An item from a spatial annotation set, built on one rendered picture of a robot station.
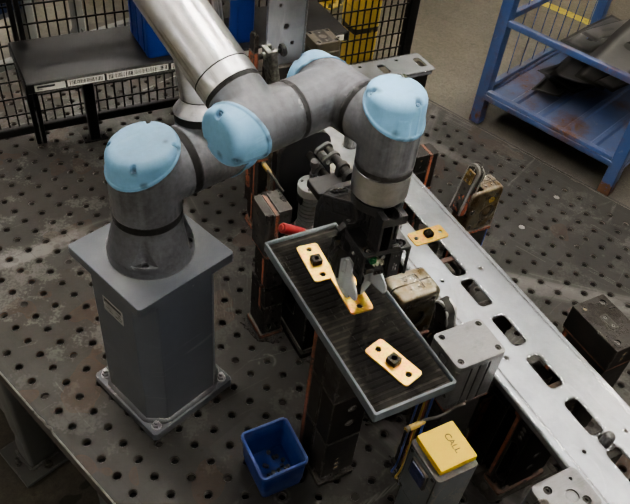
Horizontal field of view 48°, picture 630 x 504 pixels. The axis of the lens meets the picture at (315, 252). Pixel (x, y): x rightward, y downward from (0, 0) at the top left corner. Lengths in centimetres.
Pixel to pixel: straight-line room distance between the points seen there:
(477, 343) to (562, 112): 266
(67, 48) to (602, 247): 154
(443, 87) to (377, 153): 319
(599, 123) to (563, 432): 264
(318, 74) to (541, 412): 70
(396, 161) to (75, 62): 124
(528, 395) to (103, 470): 81
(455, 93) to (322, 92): 315
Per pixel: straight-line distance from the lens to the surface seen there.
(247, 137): 80
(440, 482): 99
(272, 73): 164
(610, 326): 142
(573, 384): 134
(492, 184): 162
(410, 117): 82
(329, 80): 88
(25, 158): 220
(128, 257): 121
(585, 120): 374
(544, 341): 139
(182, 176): 114
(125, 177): 111
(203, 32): 87
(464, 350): 117
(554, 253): 204
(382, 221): 89
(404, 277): 129
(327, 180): 134
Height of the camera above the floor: 199
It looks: 44 degrees down
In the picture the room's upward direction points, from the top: 7 degrees clockwise
